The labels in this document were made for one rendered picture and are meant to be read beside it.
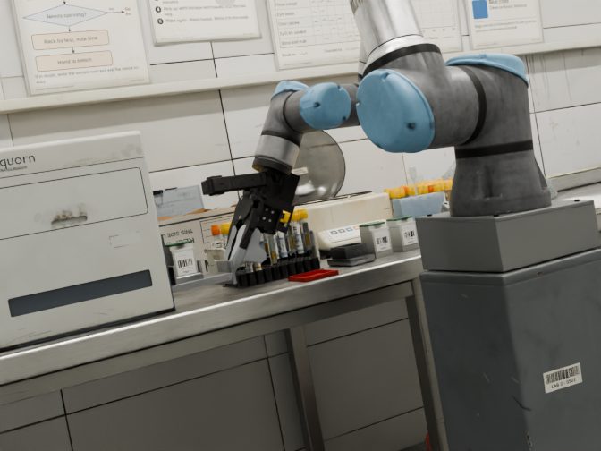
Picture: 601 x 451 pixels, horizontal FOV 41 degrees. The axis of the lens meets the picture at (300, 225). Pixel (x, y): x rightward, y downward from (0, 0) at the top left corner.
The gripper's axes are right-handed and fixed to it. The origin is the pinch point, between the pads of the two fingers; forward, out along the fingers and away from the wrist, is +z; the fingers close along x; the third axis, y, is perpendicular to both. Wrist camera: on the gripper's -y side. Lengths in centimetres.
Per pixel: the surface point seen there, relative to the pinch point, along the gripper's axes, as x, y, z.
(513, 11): 59, 86, -111
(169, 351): -5.4, -7.4, 16.5
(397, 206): 9.6, 35.3, -25.0
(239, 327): -5.4, 3.0, 9.4
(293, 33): 59, 20, -71
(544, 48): 56, 99, -103
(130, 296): -4.5, -16.1, 10.1
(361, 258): -1.4, 24.3, -9.9
